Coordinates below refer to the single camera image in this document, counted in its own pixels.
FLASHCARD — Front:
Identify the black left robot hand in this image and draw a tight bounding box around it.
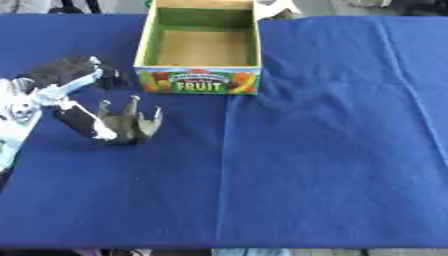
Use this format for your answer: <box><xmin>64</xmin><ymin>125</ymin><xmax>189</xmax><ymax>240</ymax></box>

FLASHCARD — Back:
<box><xmin>15</xmin><ymin>55</ymin><xmax>139</xmax><ymax>141</ymax></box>

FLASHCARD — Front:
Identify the cardboard box with green inside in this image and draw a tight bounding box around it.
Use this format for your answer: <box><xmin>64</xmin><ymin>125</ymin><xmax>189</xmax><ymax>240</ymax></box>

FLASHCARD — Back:
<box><xmin>131</xmin><ymin>0</ymin><xmax>265</xmax><ymax>97</ymax></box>

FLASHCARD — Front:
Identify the grey toy animal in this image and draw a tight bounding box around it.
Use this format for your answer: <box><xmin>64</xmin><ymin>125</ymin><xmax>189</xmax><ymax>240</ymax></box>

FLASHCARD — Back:
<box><xmin>94</xmin><ymin>94</ymin><xmax>167</xmax><ymax>146</ymax></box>

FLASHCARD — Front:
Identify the white crumpled sheet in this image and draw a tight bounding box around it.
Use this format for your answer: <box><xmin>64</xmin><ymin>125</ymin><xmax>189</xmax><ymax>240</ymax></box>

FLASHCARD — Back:
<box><xmin>253</xmin><ymin>0</ymin><xmax>303</xmax><ymax>20</ymax></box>

